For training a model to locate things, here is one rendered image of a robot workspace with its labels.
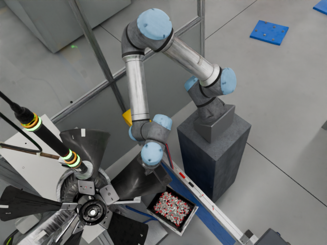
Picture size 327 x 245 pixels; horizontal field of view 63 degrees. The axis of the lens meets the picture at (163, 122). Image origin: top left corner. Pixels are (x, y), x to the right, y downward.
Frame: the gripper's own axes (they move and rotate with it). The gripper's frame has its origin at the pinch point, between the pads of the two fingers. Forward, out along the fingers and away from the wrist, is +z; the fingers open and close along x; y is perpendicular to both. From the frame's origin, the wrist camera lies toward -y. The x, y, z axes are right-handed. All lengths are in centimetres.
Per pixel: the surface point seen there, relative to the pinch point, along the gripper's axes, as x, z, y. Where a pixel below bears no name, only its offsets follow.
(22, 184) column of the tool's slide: 62, 48, 49
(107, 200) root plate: 24.3, -0.6, 2.8
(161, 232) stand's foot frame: 15, 103, -33
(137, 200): 14.0, 16.7, -5.1
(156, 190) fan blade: 4.5, 1.3, -8.4
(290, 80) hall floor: -184, 116, -12
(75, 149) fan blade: 21.0, -11.8, 27.4
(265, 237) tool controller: -13, -24, -47
